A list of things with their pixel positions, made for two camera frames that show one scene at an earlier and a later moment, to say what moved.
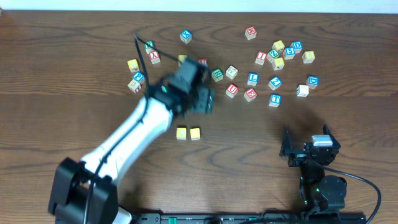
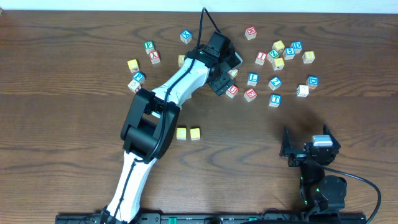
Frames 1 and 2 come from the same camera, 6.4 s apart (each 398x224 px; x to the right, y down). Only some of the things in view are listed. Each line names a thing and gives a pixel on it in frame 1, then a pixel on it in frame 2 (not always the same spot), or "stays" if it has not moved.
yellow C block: [181, 133] stays
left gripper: [204, 101] to [224, 82]
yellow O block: [195, 134] stays
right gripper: [300, 156] stays
